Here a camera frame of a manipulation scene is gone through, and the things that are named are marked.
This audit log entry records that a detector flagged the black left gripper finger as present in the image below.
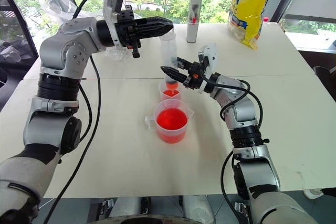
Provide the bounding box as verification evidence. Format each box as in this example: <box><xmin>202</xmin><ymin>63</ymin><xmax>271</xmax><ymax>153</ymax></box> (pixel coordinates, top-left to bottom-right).
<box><xmin>136</xmin><ymin>16</ymin><xmax>174</xmax><ymax>29</ymax></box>
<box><xmin>136</xmin><ymin>27</ymin><xmax>174</xmax><ymax>39</ymax></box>

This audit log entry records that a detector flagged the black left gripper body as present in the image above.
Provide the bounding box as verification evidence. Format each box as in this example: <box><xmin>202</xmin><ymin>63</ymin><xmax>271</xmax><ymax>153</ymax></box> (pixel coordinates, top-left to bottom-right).
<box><xmin>114</xmin><ymin>5</ymin><xmax>142</xmax><ymax>59</ymax></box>

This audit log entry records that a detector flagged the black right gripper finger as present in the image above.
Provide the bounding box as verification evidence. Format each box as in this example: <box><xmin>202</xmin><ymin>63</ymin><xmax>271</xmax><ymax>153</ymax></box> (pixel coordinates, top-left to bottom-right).
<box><xmin>160</xmin><ymin>66</ymin><xmax>188</xmax><ymax>83</ymax></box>
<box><xmin>176</xmin><ymin>56</ymin><xmax>194</xmax><ymax>70</ymax></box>

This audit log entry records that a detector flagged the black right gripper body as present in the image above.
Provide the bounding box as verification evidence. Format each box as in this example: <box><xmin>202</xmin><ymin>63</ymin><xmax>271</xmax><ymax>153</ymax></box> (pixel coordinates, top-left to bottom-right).
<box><xmin>183</xmin><ymin>61</ymin><xmax>208</xmax><ymax>91</ymax></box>

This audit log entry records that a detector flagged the large clear plastic syringe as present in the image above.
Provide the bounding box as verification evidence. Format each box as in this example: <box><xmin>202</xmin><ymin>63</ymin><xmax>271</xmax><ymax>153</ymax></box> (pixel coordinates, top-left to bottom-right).
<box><xmin>159</xmin><ymin>30</ymin><xmax>182</xmax><ymax>97</ymax></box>

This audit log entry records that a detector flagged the small clear measuring cup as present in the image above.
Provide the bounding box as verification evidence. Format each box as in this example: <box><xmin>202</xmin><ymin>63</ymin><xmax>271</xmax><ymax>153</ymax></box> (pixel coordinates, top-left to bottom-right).
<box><xmin>158</xmin><ymin>80</ymin><xmax>183</xmax><ymax>103</ymax></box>

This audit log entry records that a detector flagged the large clear measuring cup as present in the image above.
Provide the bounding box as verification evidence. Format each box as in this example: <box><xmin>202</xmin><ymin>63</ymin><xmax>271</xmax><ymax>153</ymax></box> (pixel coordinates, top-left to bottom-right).
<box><xmin>144</xmin><ymin>99</ymin><xmax>195</xmax><ymax>145</ymax></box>

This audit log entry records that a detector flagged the clear plastic packaging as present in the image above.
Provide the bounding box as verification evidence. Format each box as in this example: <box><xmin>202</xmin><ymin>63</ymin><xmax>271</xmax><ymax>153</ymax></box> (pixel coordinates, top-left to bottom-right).
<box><xmin>103</xmin><ymin>45</ymin><xmax>132</xmax><ymax>64</ymax></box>

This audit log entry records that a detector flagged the tall white cylindrical container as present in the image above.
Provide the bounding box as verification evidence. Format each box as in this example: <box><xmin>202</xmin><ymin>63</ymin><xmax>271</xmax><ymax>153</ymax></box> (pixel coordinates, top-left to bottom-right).
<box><xmin>186</xmin><ymin>0</ymin><xmax>203</xmax><ymax>44</ymax></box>

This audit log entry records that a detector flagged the crumpled clear plastic bag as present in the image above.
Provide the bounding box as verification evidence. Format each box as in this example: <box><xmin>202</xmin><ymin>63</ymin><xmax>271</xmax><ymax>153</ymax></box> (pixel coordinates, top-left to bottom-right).
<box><xmin>39</xmin><ymin>0</ymin><xmax>79</xmax><ymax>23</ymax></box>

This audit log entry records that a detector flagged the yellow plastic bag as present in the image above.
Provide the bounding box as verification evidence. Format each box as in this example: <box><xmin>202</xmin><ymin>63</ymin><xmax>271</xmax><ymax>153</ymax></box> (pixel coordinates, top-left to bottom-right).
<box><xmin>227</xmin><ymin>0</ymin><xmax>276</xmax><ymax>51</ymax></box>

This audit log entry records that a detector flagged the black framed glass panel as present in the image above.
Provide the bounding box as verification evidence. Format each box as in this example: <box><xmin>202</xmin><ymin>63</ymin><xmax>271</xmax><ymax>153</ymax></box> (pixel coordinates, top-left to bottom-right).
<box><xmin>0</xmin><ymin>0</ymin><xmax>40</xmax><ymax>65</ymax></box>

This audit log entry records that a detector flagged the dark chair backrest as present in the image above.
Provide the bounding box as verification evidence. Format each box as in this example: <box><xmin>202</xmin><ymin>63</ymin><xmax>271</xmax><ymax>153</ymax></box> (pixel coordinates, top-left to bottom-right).
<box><xmin>313</xmin><ymin>65</ymin><xmax>336</xmax><ymax>89</ymax></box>

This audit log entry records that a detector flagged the white padded cover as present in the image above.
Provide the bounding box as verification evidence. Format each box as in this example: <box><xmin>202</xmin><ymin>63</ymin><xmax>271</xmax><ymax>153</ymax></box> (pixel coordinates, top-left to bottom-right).
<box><xmin>109</xmin><ymin>197</ymin><xmax>141</xmax><ymax>218</ymax></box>
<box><xmin>182</xmin><ymin>195</ymin><xmax>215</xmax><ymax>223</ymax></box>

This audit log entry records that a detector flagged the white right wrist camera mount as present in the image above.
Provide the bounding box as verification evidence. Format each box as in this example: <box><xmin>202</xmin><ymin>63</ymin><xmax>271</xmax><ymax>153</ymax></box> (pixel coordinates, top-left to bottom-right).
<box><xmin>197</xmin><ymin>42</ymin><xmax>218</xmax><ymax>95</ymax></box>

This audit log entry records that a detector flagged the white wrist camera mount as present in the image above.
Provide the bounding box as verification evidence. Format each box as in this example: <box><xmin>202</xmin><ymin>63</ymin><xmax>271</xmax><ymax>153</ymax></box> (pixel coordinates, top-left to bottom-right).
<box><xmin>197</xmin><ymin>42</ymin><xmax>218</xmax><ymax>95</ymax></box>
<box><xmin>102</xmin><ymin>0</ymin><xmax>127</xmax><ymax>49</ymax></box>

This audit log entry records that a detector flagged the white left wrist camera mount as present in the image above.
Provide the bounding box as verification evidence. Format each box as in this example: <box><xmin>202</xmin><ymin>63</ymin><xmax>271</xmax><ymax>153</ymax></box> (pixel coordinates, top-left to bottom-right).
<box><xmin>102</xmin><ymin>0</ymin><xmax>127</xmax><ymax>49</ymax></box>

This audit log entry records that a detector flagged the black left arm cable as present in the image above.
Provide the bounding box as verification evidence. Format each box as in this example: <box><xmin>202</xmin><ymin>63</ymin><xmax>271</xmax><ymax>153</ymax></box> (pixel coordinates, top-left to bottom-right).
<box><xmin>39</xmin><ymin>0</ymin><xmax>107</xmax><ymax>224</ymax></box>

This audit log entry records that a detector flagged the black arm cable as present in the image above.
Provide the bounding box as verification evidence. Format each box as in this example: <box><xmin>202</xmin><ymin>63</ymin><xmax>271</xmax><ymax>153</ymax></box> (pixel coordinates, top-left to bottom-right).
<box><xmin>39</xmin><ymin>0</ymin><xmax>107</xmax><ymax>224</ymax></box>
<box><xmin>203</xmin><ymin>72</ymin><xmax>264</xmax><ymax>224</ymax></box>

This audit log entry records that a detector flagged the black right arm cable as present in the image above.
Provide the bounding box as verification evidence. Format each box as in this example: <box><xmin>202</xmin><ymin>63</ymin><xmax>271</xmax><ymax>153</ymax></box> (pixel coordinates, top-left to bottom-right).
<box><xmin>203</xmin><ymin>72</ymin><xmax>264</xmax><ymax>224</ymax></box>

